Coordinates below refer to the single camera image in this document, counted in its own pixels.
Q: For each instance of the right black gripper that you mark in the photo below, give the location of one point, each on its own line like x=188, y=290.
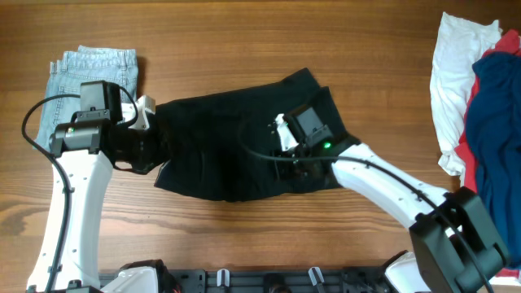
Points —
x=294, y=163

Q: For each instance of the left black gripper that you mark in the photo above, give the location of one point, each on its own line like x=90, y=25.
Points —
x=143, y=147

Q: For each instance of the black shorts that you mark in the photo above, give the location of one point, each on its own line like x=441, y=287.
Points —
x=214, y=140

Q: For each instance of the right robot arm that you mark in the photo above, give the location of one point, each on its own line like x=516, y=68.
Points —
x=456, y=246

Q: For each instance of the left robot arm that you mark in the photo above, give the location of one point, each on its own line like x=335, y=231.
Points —
x=84, y=152

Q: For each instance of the folded light blue jeans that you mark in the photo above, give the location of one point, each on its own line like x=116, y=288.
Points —
x=76, y=67

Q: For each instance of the white garment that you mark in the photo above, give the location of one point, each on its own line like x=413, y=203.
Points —
x=475, y=105

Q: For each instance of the navy blue garment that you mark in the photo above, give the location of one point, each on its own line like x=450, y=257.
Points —
x=496, y=154

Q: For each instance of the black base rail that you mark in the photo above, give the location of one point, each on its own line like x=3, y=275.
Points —
x=364, y=279

